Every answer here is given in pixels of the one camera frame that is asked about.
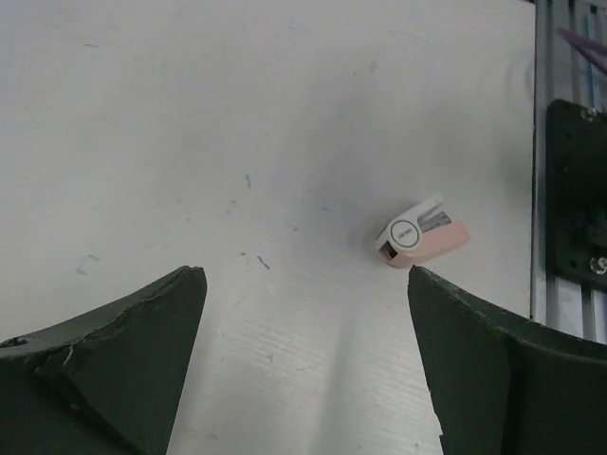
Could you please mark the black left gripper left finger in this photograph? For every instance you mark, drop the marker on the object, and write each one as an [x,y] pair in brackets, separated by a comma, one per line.
[108,381]

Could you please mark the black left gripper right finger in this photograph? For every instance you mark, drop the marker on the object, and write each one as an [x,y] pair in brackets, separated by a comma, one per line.
[501,383]

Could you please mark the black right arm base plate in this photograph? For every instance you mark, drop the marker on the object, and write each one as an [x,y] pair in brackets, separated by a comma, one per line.
[575,178]

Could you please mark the aluminium mounting rail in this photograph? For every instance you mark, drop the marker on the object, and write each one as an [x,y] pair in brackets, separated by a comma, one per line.
[569,64]

